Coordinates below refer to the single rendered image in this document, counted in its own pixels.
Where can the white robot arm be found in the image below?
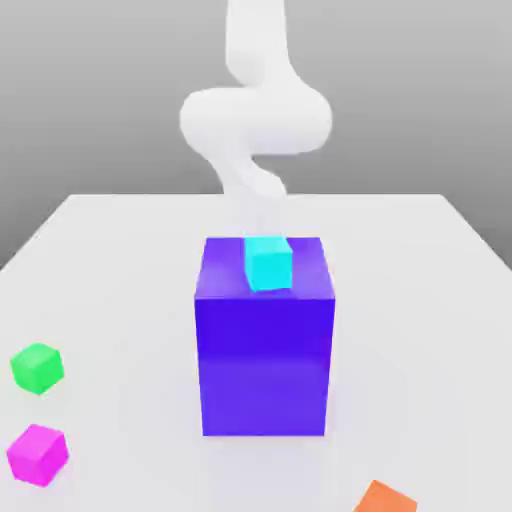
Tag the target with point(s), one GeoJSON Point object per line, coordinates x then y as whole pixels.
{"type": "Point", "coordinates": [256, 116]}

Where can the small cyan cube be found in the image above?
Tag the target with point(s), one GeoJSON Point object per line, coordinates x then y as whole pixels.
{"type": "Point", "coordinates": [268, 266]}

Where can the small green cube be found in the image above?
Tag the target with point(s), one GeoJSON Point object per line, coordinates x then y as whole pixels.
{"type": "Point", "coordinates": [36, 368]}

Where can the small orange cube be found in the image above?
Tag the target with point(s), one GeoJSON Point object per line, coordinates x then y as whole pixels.
{"type": "Point", "coordinates": [384, 500]}

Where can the small magenta cube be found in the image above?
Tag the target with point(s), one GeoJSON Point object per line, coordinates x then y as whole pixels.
{"type": "Point", "coordinates": [37, 455]}

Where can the large purple box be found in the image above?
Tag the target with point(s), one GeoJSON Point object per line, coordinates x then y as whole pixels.
{"type": "Point", "coordinates": [264, 360]}

